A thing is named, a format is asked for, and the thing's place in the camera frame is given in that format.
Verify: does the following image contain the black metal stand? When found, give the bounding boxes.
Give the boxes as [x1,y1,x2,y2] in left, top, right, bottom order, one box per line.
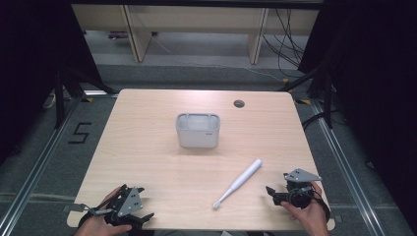
[278,64,336,130]
[53,65,120,130]

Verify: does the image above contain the person's left hand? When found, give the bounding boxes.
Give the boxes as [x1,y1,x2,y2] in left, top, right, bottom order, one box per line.
[74,186,133,236]

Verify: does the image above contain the thin white floor cable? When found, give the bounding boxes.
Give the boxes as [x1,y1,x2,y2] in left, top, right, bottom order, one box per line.
[183,60,286,84]

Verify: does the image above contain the white coiled cable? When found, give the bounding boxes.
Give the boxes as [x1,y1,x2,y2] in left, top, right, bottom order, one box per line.
[42,91,57,110]

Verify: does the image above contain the metal floor rail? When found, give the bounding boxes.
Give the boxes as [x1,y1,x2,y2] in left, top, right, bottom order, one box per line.
[310,98,386,236]
[0,96,85,236]

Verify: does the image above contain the white electric toothbrush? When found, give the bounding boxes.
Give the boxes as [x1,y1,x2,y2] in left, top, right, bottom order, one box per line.
[211,158,264,210]

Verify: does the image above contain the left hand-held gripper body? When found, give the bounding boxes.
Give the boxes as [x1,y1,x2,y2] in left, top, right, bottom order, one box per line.
[105,184,146,228]

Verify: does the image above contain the hanging black cables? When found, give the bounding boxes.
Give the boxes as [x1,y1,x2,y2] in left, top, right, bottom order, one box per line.
[262,8,310,79]

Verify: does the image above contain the white plastic holder box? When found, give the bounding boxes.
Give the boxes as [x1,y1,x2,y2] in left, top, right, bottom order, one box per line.
[175,112,221,149]

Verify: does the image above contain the person's right hand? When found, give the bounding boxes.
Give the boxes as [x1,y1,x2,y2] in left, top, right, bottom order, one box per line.
[280,181,330,236]

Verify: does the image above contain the black curtain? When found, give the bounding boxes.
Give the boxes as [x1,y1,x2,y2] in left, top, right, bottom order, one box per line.
[0,0,103,165]
[297,0,417,227]

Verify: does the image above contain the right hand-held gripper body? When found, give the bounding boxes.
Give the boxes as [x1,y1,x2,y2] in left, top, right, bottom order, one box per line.
[273,167,324,210]

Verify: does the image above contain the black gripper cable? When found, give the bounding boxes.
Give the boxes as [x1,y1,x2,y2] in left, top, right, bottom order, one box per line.
[78,202,114,228]
[311,189,332,225]

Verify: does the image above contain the black floor cable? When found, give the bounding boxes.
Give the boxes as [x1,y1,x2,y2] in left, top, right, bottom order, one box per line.
[301,110,330,130]

